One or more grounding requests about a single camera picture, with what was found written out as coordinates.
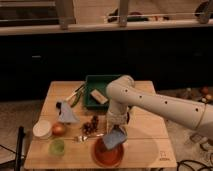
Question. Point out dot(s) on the green cup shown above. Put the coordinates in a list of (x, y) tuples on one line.
[(57, 147)]

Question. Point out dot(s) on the green plastic tray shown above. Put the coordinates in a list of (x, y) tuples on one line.
[(96, 82)]

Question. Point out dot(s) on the bunch of dark grapes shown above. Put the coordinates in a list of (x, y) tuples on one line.
[(90, 127)]

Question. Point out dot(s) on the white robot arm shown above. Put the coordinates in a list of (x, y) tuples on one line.
[(193, 115)]

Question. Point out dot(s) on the tan block in tray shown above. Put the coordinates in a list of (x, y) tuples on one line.
[(98, 96)]

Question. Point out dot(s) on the orange onion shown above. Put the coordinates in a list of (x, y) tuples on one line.
[(58, 129)]

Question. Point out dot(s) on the wooden folding table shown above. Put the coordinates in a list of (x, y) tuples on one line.
[(148, 144)]

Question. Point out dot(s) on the white handled knife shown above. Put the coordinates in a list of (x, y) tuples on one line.
[(74, 92)]

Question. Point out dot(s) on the white bowl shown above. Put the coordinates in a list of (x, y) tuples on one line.
[(42, 129)]

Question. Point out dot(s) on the blue sponge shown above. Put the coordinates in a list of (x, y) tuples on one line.
[(114, 138)]

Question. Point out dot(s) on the silver fork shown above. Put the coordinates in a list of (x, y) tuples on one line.
[(83, 138)]

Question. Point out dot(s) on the red bowl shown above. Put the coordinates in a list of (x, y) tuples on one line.
[(106, 158)]

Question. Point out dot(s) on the green chili pepper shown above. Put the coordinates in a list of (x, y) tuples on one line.
[(77, 98)]

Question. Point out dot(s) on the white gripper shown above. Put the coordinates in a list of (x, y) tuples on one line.
[(116, 119)]

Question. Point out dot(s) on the light blue cloth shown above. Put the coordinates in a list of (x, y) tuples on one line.
[(66, 115)]

